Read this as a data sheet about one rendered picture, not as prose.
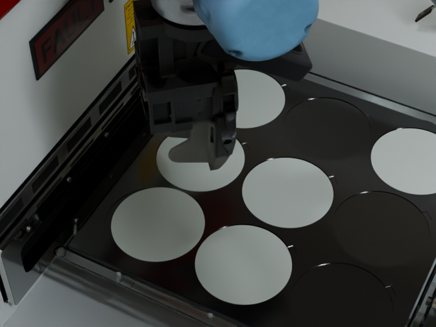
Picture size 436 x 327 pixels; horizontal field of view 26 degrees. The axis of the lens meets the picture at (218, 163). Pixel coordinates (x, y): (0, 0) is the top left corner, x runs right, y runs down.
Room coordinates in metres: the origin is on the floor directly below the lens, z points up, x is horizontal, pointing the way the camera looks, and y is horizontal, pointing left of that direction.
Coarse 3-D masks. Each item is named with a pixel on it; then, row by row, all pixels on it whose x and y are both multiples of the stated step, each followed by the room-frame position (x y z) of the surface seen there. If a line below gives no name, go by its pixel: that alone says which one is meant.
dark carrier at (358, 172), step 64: (256, 128) 0.75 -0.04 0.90; (320, 128) 0.76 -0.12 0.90; (384, 128) 0.75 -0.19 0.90; (128, 192) 0.66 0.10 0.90; (192, 192) 0.66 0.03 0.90; (384, 192) 0.66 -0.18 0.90; (128, 256) 0.57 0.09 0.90; (192, 256) 0.57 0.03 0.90; (320, 256) 0.57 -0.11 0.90; (384, 256) 0.57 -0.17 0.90; (256, 320) 0.50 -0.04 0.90; (320, 320) 0.50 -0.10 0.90; (384, 320) 0.50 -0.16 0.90
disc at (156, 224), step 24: (144, 192) 0.66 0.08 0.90; (168, 192) 0.66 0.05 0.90; (120, 216) 0.63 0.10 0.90; (144, 216) 0.63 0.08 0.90; (168, 216) 0.63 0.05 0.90; (192, 216) 0.62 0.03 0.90; (120, 240) 0.59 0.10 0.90; (144, 240) 0.59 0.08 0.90; (168, 240) 0.59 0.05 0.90; (192, 240) 0.59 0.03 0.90
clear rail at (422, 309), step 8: (432, 272) 0.55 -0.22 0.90; (432, 280) 0.54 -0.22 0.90; (424, 288) 0.53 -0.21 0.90; (432, 288) 0.53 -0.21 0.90; (424, 296) 0.52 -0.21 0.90; (432, 296) 0.52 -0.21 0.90; (424, 304) 0.51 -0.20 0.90; (432, 304) 0.52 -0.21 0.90; (416, 312) 0.50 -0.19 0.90; (424, 312) 0.50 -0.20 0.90; (416, 320) 0.50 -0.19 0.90; (424, 320) 0.50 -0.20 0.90
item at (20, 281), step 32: (128, 96) 0.77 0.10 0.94; (96, 128) 0.71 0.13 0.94; (128, 128) 0.78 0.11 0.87; (128, 160) 0.75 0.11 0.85; (64, 192) 0.64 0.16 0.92; (96, 192) 0.69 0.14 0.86; (32, 224) 0.59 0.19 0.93; (64, 224) 0.64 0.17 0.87; (0, 256) 0.55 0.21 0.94; (32, 256) 0.59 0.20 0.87; (0, 288) 0.55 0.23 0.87
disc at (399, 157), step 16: (384, 144) 0.73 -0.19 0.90; (400, 144) 0.73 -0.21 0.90; (416, 144) 0.73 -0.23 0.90; (432, 144) 0.73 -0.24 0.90; (384, 160) 0.71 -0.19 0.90; (400, 160) 0.71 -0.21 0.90; (416, 160) 0.71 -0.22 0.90; (432, 160) 0.71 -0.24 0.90; (384, 176) 0.68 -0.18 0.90; (400, 176) 0.68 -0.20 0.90; (416, 176) 0.68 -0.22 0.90; (432, 176) 0.68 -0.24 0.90; (416, 192) 0.66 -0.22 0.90; (432, 192) 0.66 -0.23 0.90
